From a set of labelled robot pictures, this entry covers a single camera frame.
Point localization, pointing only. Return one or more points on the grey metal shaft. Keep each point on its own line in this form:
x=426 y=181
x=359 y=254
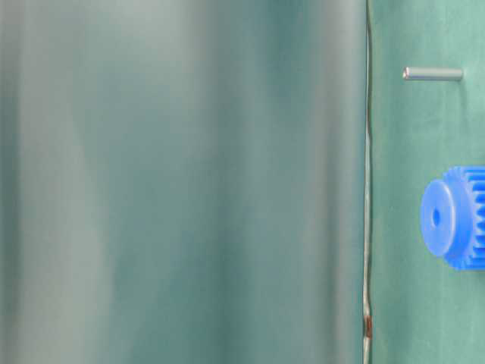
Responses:
x=432 y=74

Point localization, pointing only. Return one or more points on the blue plastic gear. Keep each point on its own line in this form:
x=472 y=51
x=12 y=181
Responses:
x=452 y=217

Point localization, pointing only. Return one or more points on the green cutting mat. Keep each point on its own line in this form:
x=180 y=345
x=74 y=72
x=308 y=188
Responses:
x=423 y=310

